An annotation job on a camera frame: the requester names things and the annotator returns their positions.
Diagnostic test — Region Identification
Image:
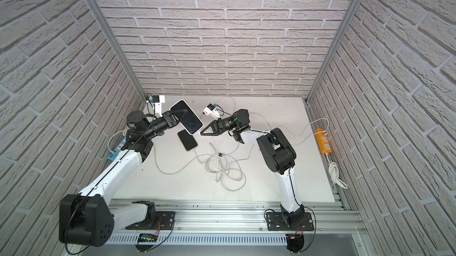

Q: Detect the phone with light green case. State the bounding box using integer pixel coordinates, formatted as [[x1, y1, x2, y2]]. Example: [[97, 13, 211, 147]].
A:
[[178, 130, 198, 151]]

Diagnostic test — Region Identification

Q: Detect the long white charging cable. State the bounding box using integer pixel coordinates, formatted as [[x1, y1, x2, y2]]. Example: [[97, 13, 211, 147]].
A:
[[194, 95, 330, 191]]

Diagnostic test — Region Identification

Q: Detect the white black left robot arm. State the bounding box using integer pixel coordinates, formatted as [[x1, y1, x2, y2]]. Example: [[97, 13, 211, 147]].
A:
[[59, 109, 188, 247]]

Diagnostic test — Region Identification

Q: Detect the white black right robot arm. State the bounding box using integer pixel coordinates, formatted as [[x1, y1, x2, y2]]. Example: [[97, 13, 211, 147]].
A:
[[200, 109, 305, 228]]

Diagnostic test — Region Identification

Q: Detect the phone with pink case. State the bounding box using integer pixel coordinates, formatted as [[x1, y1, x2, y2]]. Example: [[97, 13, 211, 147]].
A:
[[170, 100, 203, 135]]

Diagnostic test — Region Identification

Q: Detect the orange power strip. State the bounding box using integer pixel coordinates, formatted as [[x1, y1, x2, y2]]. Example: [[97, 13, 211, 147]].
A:
[[315, 128, 332, 155]]

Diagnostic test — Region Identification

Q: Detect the small green circuit board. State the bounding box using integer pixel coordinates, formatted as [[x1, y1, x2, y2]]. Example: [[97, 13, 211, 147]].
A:
[[137, 233, 158, 244]]

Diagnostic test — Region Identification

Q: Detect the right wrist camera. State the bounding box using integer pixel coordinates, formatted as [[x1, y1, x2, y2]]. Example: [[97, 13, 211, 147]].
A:
[[203, 104, 222, 119]]

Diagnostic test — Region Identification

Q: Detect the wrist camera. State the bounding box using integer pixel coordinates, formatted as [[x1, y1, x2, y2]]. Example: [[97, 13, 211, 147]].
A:
[[203, 104, 222, 119], [147, 94, 166, 116]]

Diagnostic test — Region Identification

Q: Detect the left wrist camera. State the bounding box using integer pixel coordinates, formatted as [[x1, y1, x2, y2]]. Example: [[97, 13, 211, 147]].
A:
[[147, 94, 166, 116]]

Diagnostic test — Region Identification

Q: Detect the white cable from teal strip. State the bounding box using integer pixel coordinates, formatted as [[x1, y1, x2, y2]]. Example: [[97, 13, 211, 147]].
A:
[[154, 138, 211, 175]]

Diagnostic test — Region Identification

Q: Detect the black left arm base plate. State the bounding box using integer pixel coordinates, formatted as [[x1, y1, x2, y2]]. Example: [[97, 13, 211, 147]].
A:
[[126, 211, 175, 231]]

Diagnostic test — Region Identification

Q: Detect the white perforated cable duct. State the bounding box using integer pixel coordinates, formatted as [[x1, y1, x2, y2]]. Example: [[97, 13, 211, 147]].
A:
[[106, 232, 287, 246]]

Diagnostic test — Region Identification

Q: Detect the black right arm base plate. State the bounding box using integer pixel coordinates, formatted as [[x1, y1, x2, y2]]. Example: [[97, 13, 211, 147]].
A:
[[264, 209, 315, 232]]

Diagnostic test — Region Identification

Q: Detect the white cord of orange strip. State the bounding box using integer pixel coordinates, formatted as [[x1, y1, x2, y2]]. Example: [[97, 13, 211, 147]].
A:
[[326, 153, 349, 189]]

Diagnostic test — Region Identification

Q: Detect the aluminium front rail frame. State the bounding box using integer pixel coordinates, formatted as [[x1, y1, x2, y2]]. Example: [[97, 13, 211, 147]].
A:
[[109, 199, 374, 256]]

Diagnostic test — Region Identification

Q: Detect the aluminium corner post left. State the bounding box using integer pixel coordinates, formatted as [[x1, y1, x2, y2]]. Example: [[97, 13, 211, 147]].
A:
[[85, 0, 147, 101]]

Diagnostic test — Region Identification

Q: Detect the aluminium corner post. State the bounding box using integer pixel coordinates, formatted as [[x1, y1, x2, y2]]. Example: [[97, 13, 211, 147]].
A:
[[85, 0, 147, 101], [305, 0, 362, 106]]

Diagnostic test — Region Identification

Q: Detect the aluminium corner post right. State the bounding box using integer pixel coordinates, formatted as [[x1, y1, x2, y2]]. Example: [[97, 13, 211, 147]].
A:
[[305, 0, 362, 106]]

